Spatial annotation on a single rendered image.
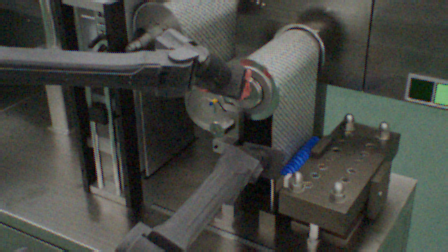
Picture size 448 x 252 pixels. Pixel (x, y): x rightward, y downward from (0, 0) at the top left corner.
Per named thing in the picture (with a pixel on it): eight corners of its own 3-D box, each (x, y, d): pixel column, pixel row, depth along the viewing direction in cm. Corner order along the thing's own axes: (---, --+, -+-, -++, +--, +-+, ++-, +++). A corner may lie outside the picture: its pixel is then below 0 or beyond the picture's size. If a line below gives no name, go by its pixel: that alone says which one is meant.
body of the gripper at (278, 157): (279, 181, 134) (266, 181, 127) (240, 168, 139) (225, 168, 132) (287, 153, 134) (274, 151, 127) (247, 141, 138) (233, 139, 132)
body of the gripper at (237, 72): (239, 98, 122) (224, 88, 116) (197, 88, 127) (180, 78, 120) (248, 69, 123) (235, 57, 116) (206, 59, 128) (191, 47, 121)
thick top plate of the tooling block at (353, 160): (278, 212, 141) (279, 191, 138) (341, 137, 171) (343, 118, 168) (343, 235, 134) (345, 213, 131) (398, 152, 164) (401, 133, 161)
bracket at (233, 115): (213, 222, 149) (210, 114, 134) (226, 208, 154) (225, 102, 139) (230, 229, 147) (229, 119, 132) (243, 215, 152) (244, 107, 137)
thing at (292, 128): (270, 183, 144) (272, 116, 135) (310, 140, 162) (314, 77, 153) (272, 184, 144) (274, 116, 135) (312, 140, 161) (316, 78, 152)
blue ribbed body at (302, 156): (275, 183, 145) (275, 171, 143) (311, 143, 161) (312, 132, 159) (288, 187, 143) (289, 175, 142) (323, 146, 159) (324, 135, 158)
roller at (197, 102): (186, 123, 149) (183, 79, 143) (237, 85, 168) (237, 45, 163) (227, 135, 144) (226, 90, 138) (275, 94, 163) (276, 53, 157)
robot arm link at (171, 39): (170, 101, 112) (178, 61, 107) (129, 72, 117) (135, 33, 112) (213, 84, 120) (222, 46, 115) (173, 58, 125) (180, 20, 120)
